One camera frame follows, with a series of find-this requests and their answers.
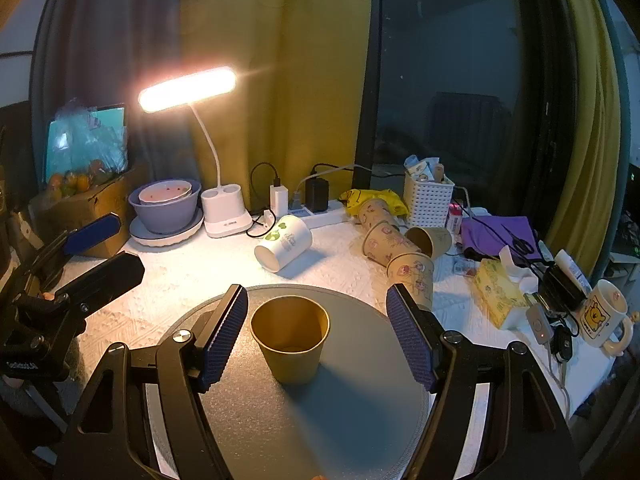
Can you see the white mug with bear print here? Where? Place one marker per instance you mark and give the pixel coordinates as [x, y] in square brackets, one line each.
[602, 315]

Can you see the black scissors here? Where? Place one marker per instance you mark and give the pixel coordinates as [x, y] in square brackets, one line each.
[522, 247]

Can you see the white plastic basket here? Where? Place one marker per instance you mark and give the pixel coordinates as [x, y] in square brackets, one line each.
[427, 202]

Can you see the yellow tissue pack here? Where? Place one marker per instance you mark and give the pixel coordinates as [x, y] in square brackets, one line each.
[497, 292]

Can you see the black car key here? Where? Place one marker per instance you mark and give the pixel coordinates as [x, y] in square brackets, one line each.
[562, 347]

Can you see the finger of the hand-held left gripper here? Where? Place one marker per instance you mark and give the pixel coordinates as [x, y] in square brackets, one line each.
[95, 230]
[107, 272]

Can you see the pile of oranges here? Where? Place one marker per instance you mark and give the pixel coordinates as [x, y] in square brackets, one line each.
[75, 180]

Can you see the white desk lamp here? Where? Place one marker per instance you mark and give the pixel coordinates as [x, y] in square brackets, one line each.
[222, 210]

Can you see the cardboard box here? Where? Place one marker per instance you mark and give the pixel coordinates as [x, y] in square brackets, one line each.
[82, 210]

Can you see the grey round mat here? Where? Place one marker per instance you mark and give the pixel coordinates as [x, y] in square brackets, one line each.
[350, 400]

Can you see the printed brown paper cup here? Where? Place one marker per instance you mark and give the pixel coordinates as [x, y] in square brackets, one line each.
[387, 245]
[431, 240]
[374, 212]
[414, 277]

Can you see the purple bowl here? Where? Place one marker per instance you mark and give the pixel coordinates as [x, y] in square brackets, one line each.
[162, 210]

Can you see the white tube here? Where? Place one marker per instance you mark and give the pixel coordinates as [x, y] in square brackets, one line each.
[570, 265]

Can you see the plain brown paper cup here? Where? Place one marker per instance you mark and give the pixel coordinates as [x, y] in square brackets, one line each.
[290, 342]

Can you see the blue plastic bag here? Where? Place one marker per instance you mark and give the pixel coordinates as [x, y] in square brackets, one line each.
[85, 135]

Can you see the grey curtain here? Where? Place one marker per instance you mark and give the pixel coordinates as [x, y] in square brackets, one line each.
[115, 35]

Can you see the purple cloth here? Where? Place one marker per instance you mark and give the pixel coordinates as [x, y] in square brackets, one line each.
[495, 235]

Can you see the white power strip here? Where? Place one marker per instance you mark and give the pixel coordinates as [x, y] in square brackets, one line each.
[320, 216]

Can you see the pink bowl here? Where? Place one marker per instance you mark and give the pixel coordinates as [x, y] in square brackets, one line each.
[165, 193]

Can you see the white mug with green print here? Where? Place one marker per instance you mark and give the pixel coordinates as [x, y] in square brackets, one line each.
[282, 251]

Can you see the yellow snack packet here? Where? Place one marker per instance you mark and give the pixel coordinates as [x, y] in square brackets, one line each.
[372, 197]

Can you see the black electronic device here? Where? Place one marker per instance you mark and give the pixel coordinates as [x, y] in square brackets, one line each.
[562, 287]

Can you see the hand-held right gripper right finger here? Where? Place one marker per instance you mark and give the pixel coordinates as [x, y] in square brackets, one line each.
[410, 340]

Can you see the white round plate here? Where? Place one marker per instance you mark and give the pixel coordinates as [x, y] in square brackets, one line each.
[167, 236]

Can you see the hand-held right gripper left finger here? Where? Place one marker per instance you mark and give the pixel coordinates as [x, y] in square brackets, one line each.
[222, 340]

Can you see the yellow curtain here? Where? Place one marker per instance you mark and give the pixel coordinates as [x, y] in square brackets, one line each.
[280, 75]

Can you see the black charger plug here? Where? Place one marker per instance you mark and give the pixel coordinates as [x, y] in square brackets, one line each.
[317, 195]

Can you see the white charger plug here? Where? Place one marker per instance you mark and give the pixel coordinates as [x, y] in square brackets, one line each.
[279, 197]

